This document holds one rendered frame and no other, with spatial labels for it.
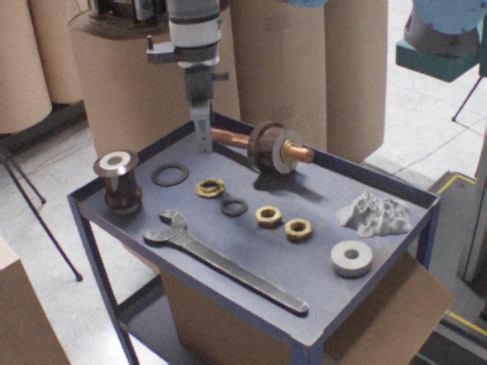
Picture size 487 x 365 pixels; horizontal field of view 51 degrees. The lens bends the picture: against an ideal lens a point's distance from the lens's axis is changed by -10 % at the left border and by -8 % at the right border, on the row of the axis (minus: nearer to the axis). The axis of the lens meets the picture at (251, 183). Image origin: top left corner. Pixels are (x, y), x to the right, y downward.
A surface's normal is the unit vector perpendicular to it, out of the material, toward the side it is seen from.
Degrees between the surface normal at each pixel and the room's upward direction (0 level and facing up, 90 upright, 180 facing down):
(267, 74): 90
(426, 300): 26
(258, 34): 90
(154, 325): 0
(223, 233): 0
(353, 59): 90
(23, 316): 90
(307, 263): 0
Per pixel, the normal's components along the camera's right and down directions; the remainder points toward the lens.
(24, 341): 0.71, 0.37
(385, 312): 0.26, -0.58
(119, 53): -0.42, 0.55
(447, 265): -0.07, -0.81
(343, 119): 0.06, 0.58
